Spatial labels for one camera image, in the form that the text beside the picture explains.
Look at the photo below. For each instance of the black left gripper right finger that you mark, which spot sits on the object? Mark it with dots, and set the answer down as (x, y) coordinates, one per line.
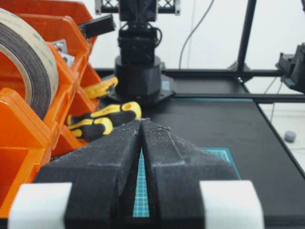
(190, 188)

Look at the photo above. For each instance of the orange container rack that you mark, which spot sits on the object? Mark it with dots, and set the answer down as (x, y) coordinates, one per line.
(26, 141)

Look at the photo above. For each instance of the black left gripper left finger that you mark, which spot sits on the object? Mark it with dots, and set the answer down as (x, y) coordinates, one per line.
(85, 189)

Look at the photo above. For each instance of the black aluminium frame stand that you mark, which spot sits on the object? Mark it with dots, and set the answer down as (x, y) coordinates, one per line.
(240, 72)

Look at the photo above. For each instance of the small grey cap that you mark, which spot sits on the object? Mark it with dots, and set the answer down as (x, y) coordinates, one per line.
(290, 136)

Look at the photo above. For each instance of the black device at right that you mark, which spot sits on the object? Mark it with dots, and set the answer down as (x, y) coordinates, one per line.
(292, 67)

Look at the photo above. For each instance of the grey tape roll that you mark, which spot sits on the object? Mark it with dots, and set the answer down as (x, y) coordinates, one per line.
(27, 64)

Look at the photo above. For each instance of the yellow black tool upper bin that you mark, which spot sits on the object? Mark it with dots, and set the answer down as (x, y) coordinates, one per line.
(101, 89)

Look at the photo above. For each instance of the yellow black pliers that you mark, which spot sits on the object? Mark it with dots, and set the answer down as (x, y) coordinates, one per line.
(91, 126)

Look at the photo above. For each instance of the black box in top bin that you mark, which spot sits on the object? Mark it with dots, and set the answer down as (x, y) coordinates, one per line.
(98, 26)

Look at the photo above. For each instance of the metal brackets in bin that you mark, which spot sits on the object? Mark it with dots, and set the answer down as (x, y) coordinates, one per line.
(61, 47)

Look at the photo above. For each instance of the teal cutting mat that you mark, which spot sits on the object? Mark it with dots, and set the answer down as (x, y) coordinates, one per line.
(141, 207)

